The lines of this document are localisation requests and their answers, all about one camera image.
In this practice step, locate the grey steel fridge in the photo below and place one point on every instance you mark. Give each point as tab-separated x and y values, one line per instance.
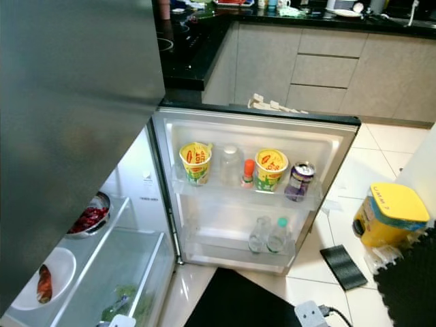
75	136

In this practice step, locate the white fridge plate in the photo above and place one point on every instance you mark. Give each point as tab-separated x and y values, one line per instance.
65	269

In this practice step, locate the clear fridge crisper drawer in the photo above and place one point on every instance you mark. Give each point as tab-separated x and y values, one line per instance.
122	262

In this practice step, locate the steel bowl red food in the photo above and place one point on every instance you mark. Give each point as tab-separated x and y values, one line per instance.
88	218

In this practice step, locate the red brown sausage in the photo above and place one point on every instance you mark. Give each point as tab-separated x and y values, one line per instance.
45	285

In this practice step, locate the green leafy vegetables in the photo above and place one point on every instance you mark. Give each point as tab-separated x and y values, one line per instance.
122	303

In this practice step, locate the yellow Hot Cup noodle cup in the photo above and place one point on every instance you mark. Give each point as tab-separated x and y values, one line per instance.
195	163
271	170

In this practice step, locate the clear bottle white cap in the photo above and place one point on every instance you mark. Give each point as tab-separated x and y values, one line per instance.
231	163

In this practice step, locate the small orange cap bottle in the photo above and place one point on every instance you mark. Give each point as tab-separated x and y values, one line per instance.
248	170

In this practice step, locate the clear glass bottle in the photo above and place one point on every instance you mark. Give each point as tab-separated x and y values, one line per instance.
257	237

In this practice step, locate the moulded pulp packaging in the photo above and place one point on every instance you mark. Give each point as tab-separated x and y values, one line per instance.
269	103

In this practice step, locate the large dark floor mat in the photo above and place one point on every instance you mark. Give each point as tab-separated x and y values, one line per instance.
238	303

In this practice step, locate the clear bottle teal cap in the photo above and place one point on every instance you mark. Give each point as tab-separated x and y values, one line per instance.
278	235

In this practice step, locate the purple drink can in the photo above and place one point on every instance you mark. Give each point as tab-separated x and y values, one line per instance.
300	182

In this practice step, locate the green cloth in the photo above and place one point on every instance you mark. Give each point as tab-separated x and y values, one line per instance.
293	11

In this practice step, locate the grey kitchen cabinet counter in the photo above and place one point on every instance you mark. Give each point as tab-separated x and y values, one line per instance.
320	68

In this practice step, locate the black ribbed mat piece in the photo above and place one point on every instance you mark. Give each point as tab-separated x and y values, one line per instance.
344	267

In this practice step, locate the white counter plate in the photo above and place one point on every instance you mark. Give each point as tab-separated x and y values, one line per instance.
347	12

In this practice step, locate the yellow lid storage container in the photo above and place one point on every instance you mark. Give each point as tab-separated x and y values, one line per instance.
395	208

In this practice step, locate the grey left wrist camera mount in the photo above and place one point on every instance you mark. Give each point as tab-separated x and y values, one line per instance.
122	321

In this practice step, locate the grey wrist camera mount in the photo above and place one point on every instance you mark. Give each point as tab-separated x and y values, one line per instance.
122	321
311	315

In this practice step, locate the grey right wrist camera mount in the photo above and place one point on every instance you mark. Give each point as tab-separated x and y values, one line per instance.
311	315

